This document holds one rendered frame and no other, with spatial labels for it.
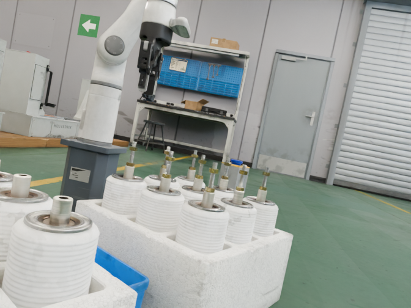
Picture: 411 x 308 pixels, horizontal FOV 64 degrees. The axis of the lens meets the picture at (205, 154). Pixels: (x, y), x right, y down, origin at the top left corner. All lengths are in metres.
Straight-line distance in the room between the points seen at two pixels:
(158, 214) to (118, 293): 0.28
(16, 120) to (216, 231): 2.84
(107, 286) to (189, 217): 0.23
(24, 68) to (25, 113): 0.40
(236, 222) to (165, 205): 0.16
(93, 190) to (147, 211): 0.33
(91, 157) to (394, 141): 5.65
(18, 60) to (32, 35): 4.16
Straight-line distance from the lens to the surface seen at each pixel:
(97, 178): 0.98
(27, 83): 3.29
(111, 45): 1.00
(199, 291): 0.59
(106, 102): 0.99
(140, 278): 0.64
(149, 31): 0.79
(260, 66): 6.02
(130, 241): 0.69
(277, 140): 5.86
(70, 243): 0.40
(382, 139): 6.17
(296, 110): 5.93
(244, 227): 0.72
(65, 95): 6.92
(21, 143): 3.06
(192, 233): 0.62
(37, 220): 0.43
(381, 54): 6.34
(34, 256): 0.40
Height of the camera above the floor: 0.39
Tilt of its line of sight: 3 degrees down
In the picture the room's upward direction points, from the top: 11 degrees clockwise
